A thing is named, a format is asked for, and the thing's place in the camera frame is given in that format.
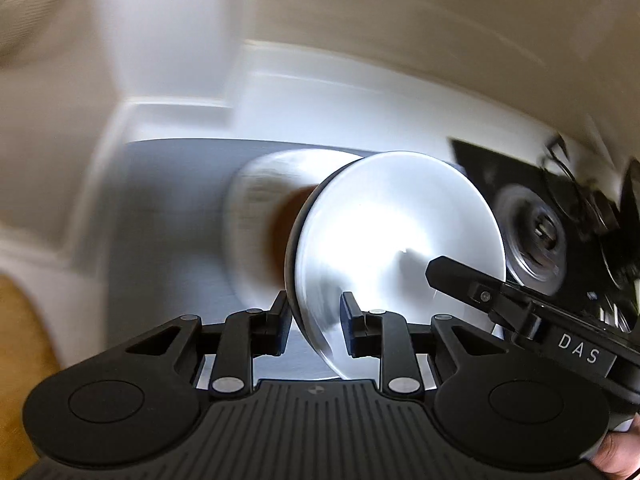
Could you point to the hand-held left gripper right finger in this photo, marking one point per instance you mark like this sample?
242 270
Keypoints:
348 322

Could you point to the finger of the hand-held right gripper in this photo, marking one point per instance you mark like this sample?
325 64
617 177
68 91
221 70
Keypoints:
465 285

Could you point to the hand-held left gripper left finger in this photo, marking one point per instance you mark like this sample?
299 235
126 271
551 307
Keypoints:
281 330

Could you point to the brown round plate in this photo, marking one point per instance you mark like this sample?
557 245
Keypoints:
282 230

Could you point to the white plate with dark rim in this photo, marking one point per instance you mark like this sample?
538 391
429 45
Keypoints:
375 220

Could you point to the person's right hand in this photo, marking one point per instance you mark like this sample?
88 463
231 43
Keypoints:
622 455

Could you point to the silver stove burner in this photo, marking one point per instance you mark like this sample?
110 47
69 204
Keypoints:
530 230

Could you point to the black glass gas stove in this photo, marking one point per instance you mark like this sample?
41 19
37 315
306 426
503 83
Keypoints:
480 170

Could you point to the black iron pan support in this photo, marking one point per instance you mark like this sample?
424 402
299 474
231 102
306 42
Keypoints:
597 207

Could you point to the grey dish mat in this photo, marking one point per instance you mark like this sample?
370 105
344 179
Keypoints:
165 240

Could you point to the black wok with lid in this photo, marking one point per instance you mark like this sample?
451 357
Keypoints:
631 210

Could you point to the round wooden cutting board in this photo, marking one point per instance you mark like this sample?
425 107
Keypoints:
22 340

